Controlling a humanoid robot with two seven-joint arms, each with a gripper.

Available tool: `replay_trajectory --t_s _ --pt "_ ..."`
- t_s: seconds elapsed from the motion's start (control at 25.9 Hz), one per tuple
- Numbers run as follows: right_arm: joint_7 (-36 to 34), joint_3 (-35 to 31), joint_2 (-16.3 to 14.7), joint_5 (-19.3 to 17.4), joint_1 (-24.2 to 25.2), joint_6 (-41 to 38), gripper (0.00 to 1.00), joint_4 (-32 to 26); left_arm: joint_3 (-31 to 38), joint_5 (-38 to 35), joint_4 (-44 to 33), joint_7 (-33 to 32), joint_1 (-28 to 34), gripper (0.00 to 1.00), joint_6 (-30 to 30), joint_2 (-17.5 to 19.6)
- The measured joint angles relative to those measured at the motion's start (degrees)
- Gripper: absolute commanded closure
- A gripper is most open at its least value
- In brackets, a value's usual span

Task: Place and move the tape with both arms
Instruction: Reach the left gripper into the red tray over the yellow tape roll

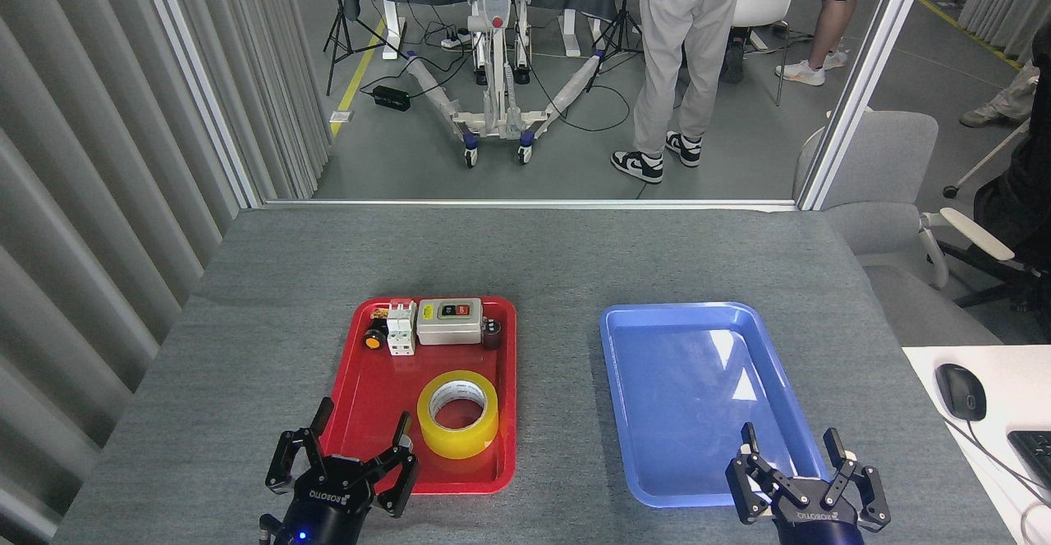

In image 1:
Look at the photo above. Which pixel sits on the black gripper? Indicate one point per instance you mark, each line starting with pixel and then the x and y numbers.
pixel 817 528
pixel 328 504

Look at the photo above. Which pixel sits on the yellow tape roll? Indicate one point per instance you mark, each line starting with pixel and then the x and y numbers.
pixel 435 437

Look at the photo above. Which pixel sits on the red plastic tray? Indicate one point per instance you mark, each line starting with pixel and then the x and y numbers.
pixel 382 401

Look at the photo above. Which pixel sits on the black orange push button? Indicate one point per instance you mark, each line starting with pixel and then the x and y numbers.
pixel 374 340

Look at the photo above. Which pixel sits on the white circuit breaker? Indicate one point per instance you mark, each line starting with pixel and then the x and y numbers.
pixel 401 336

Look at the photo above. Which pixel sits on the blue plastic tray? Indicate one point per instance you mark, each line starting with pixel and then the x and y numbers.
pixel 681 397

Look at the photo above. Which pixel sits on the small yellow terminal part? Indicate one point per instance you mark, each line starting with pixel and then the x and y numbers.
pixel 379 313

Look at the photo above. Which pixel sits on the black computer mouse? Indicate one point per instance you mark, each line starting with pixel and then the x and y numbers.
pixel 961 393

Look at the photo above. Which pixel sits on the black keyboard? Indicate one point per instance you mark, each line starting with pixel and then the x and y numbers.
pixel 1036 455

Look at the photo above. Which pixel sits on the white desk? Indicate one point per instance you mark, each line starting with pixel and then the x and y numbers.
pixel 1018 381

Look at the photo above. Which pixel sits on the grey office chair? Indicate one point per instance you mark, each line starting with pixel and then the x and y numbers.
pixel 887 159

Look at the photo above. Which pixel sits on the white floor box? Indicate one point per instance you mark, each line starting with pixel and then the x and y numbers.
pixel 341 116

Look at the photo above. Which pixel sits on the black office chair white armrest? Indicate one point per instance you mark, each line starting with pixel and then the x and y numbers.
pixel 1022 200

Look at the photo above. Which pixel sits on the black power adapter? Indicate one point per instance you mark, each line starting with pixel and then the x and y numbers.
pixel 391 98

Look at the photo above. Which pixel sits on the person seated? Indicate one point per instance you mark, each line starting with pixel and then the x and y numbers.
pixel 732 61

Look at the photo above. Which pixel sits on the white power strip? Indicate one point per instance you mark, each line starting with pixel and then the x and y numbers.
pixel 456 38

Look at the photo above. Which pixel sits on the black tripod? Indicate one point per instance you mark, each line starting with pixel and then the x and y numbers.
pixel 622 20
pixel 338 11

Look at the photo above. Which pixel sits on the white stand on wheels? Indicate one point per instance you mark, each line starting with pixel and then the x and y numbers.
pixel 497 3

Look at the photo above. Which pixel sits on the grey push button switch box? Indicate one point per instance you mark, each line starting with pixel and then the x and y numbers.
pixel 447 330

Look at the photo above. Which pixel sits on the dark round knob switch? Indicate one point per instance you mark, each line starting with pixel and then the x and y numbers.
pixel 491 336

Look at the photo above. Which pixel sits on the silver frame rail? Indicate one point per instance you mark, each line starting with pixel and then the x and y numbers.
pixel 525 203

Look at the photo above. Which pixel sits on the silver frame post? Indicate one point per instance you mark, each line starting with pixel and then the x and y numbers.
pixel 862 77
pixel 197 77

